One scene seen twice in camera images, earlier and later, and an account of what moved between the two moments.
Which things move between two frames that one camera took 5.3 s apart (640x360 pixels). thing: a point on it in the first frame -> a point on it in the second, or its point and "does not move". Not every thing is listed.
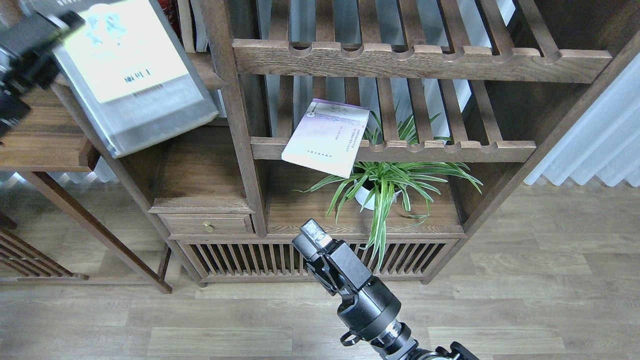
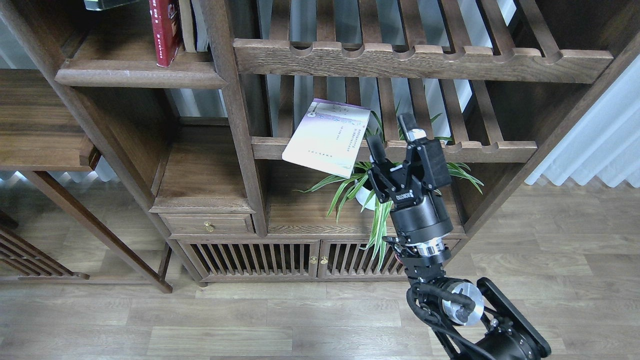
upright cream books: (193, 25) does not move
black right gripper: (366, 304) -> (419, 213)
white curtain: (605, 143) does not move
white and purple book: (328, 137) does not move
